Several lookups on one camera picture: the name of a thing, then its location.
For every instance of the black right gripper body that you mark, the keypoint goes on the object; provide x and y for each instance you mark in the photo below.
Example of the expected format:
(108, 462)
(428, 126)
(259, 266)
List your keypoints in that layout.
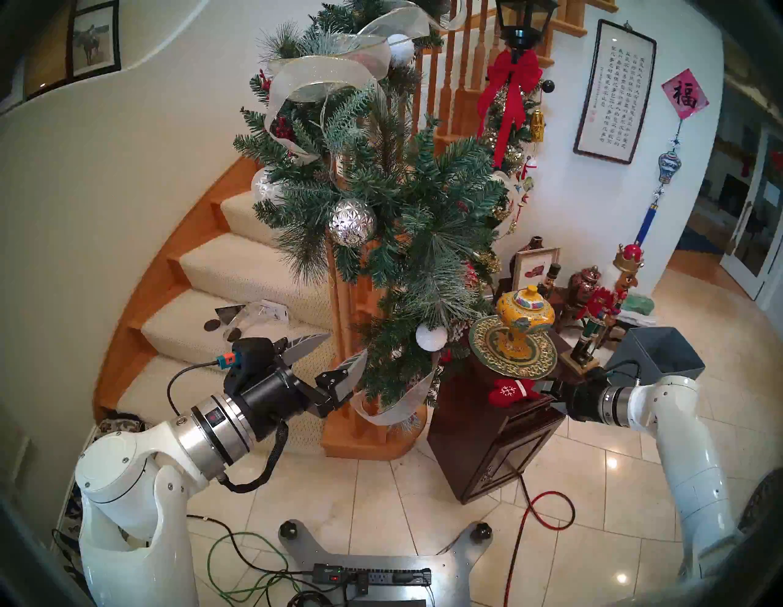
(581, 404)

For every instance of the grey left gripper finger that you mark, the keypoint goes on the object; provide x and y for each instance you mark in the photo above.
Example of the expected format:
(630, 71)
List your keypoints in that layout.
(342, 379)
(303, 349)

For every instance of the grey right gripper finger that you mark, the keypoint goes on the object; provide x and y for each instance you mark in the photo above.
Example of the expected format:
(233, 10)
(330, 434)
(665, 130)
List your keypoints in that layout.
(552, 401)
(547, 387)

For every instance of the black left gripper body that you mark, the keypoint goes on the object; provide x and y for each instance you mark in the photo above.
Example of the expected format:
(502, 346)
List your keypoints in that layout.
(275, 398)

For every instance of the red mitten ornament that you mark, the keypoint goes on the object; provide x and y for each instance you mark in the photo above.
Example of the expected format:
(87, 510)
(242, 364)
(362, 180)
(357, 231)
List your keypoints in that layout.
(511, 393)

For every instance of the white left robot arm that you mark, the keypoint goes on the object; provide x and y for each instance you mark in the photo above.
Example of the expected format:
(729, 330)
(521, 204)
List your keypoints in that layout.
(122, 465)

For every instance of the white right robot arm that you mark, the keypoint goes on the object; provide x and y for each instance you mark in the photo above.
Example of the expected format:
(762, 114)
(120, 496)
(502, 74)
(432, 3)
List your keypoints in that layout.
(697, 471)

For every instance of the white ball ornament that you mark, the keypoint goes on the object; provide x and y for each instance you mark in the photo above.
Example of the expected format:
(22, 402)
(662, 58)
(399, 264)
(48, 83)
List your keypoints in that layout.
(400, 52)
(431, 338)

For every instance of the silver faceted ball ornament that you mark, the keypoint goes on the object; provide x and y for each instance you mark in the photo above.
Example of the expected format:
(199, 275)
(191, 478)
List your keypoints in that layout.
(352, 223)

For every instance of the red ribbed ball ornament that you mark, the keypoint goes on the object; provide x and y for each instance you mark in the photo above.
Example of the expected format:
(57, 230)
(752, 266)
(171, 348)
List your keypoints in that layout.
(471, 275)

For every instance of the shiny silver ball ornament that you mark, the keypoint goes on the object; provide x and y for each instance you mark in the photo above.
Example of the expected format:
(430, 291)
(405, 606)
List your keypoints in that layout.
(263, 186)

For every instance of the small snowman ornament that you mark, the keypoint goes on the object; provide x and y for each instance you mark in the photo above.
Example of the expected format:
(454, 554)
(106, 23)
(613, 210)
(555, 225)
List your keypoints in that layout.
(528, 166)

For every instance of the gold bell ornament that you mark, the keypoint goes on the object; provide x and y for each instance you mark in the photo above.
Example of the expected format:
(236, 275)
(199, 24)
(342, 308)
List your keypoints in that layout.
(537, 125)

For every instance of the clear plastic packaging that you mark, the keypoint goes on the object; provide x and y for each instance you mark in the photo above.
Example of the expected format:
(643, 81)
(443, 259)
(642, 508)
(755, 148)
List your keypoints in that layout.
(263, 311)

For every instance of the green gold round plate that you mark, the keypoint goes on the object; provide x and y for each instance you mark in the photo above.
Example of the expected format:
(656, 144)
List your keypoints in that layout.
(486, 352)

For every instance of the grey plastic bin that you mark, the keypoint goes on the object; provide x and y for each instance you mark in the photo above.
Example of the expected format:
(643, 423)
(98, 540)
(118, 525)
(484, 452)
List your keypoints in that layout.
(636, 352)

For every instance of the yellow lidded ceramic jar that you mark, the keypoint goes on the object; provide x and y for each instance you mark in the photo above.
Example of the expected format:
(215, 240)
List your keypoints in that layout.
(523, 315)

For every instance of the dark wood cabinet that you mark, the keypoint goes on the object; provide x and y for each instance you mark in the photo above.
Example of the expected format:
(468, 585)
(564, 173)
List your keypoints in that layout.
(483, 440)

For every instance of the large red nutcracker figure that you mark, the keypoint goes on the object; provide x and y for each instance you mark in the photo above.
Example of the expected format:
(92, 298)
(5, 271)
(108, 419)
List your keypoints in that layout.
(602, 306)

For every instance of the carpeted wooden staircase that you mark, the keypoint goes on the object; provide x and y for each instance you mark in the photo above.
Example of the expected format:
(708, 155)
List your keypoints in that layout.
(244, 269)

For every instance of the frosted pinecone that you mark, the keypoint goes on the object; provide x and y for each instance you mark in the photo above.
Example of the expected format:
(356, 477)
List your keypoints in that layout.
(459, 330)

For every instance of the small black-hat nutcracker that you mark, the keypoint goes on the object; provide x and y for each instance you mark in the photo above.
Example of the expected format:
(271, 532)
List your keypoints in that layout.
(550, 278)

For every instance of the dark red cloisonne jar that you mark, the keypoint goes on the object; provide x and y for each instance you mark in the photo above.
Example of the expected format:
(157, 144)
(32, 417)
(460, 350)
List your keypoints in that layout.
(584, 284)

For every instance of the green stone carving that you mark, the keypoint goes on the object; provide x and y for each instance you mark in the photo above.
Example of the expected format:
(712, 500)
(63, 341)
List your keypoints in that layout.
(639, 304)

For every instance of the black knob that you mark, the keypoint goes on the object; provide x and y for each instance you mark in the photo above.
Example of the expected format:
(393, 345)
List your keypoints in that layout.
(289, 529)
(481, 532)

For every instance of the dark brown vase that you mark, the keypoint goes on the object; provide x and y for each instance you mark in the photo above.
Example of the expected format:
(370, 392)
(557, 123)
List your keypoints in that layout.
(535, 243)

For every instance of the black power strip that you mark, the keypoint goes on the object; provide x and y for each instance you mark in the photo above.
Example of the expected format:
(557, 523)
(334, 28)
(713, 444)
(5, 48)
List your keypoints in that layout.
(379, 576)

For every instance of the white glass door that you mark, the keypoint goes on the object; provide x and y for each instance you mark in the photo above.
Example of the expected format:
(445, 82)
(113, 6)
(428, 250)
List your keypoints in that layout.
(741, 273)

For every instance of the red berry sprig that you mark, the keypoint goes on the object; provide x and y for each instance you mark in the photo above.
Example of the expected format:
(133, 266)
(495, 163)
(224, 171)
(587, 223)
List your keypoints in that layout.
(281, 128)

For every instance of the gold tinsel garland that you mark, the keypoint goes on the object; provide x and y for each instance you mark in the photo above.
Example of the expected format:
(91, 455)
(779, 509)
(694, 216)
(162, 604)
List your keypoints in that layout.
(511, 156)

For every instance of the blue tassel knot charm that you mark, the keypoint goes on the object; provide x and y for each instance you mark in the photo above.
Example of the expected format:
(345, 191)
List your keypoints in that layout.
(670, 165)

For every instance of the wooden balustrade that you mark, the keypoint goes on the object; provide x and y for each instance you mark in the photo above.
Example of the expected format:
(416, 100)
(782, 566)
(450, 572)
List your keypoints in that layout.
(465, 113)

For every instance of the framed calligraphy scroll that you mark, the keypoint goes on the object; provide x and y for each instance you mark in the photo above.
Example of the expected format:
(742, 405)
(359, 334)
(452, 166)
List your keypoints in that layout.
(615, 92)

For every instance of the red bow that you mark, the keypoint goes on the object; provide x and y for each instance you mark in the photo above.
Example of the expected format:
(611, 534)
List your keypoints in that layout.
(511, 73)

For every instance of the red diamond fu hanging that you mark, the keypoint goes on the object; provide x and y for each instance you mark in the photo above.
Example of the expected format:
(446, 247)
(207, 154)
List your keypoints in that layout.
(685, 93)

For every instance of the black lantern lamp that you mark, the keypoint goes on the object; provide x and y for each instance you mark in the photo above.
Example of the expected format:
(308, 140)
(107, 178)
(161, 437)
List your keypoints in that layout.
(523, 24)

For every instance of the framed horse photo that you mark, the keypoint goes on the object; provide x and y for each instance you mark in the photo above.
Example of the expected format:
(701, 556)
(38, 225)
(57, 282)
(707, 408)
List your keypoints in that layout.
(92, 43)

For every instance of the brown framed picture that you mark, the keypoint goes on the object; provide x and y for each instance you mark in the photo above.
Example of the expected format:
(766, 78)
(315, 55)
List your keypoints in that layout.
(49, 55)

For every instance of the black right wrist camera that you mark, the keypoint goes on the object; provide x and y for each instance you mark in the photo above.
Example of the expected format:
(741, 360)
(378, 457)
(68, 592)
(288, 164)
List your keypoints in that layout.
(590, 377)

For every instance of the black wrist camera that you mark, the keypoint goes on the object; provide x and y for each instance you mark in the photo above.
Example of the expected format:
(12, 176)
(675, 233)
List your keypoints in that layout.
(251, 358)
(590, 377)

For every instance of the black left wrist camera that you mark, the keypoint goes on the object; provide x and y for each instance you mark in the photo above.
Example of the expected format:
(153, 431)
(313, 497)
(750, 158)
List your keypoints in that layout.
(251, 358)

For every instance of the small white picture frame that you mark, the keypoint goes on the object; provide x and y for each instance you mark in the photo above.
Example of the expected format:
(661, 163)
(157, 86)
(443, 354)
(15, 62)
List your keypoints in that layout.
(531, 270)

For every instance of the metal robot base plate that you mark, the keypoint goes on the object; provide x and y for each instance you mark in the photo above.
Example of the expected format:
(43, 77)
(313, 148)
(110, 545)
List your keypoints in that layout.
(452, 575)

